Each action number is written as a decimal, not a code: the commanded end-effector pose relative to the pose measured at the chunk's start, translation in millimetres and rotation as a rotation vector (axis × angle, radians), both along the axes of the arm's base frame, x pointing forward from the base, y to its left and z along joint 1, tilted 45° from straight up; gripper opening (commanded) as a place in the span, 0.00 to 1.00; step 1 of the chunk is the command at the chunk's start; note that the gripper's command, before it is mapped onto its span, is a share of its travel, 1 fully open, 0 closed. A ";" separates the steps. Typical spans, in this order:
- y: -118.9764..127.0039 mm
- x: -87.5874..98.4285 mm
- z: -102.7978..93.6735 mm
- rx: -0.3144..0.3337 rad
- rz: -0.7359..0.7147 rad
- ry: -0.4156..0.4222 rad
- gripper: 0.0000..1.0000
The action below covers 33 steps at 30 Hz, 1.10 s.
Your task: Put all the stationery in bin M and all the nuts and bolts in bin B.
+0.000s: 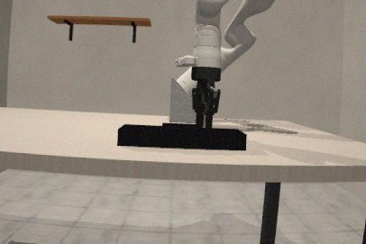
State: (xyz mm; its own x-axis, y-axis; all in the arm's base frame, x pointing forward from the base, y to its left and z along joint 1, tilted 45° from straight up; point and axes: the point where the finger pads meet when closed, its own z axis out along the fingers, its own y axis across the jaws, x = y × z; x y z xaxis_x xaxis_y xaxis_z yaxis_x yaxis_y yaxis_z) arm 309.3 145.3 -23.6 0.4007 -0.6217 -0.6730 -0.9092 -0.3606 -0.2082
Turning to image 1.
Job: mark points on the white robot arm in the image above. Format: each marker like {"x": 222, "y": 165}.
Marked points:
{"x": 207, "y": 38}

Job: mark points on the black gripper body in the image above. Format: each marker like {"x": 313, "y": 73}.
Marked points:
{"x": 207, "y": 77}

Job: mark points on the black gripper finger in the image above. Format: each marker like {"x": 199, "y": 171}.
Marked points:
{"x": 213, "y": 100}
{"x": 197, "y": 106}

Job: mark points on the black rack of three labelled bins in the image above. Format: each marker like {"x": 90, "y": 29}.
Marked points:
{"x": 181, "y": 136}

